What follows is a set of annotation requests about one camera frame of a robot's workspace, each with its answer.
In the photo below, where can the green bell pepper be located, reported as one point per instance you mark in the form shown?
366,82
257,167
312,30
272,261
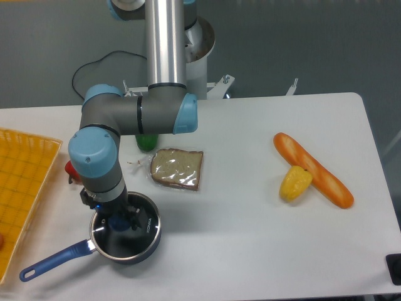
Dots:
146,142

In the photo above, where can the blue saucepan with handle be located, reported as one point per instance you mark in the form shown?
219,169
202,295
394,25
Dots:
79,249

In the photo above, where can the wrapped brown bread slice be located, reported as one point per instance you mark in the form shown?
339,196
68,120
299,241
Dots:
170,168

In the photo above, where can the yellow bell pepper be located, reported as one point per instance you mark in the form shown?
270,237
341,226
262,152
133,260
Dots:
295,182

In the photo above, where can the yellow woven basket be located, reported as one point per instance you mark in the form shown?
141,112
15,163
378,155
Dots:
26,162

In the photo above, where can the white table bracket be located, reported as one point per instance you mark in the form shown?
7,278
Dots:
292,88

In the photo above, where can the glass lid blue knob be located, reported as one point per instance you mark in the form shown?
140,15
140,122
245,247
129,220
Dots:
114,239

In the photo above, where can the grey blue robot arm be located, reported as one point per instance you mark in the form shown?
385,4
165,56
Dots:
106,114

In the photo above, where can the orange baguette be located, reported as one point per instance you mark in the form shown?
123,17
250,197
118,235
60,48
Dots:
323,180

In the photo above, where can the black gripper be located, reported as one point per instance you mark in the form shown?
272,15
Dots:
138,216

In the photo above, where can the red bell pepper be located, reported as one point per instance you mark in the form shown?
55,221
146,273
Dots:
73,175

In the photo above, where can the black device at edge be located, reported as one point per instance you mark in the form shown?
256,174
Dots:
394,267

